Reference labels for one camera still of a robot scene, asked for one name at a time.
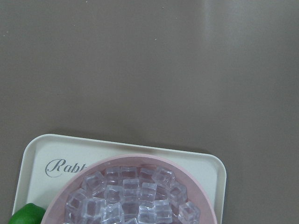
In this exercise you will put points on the cream rabbit tray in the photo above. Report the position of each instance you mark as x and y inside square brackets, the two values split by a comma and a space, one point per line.
[50, 160]

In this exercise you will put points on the green lime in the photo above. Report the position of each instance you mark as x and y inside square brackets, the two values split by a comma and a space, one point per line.
[28, 214]

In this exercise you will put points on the pink bowl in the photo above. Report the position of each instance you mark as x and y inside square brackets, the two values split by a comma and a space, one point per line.
[195, 191]

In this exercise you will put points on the pile of clear ice cubes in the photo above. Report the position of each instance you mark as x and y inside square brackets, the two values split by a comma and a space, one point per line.
[131, 195]

